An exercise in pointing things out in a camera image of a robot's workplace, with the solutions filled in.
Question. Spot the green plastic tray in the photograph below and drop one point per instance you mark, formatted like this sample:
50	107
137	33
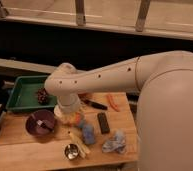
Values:
23	97

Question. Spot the white plastic cup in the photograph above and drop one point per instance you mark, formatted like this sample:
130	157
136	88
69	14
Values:
58	113

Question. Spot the red yellow apple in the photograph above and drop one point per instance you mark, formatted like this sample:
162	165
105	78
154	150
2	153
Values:
78	118

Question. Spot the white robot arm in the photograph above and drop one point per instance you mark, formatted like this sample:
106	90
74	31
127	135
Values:
164	83

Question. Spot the orange carrot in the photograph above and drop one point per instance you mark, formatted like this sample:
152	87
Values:
112	102

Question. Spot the black-handled knife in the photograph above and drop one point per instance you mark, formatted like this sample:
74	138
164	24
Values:
95	104

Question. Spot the black rectangular remote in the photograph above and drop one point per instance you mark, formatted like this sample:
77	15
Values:
104	126

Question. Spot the wooden stick utensil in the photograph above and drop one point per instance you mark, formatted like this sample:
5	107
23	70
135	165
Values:
84	150

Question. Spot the purple bowl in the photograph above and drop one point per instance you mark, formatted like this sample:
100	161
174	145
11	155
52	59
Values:
44	115

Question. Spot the utensil in purple bowl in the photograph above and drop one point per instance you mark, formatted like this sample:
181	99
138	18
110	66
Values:
43	125

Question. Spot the crumpled blue-grey cloth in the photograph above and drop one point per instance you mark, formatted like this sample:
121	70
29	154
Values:
117	143

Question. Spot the blue sponge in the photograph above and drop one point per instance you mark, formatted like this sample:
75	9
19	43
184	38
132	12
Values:
88	134

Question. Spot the small metal cup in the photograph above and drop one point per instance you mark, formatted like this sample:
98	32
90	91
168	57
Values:
71	151

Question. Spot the dark grape bunch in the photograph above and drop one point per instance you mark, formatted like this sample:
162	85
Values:
42	96

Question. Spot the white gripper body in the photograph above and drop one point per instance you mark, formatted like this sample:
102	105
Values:
69	105

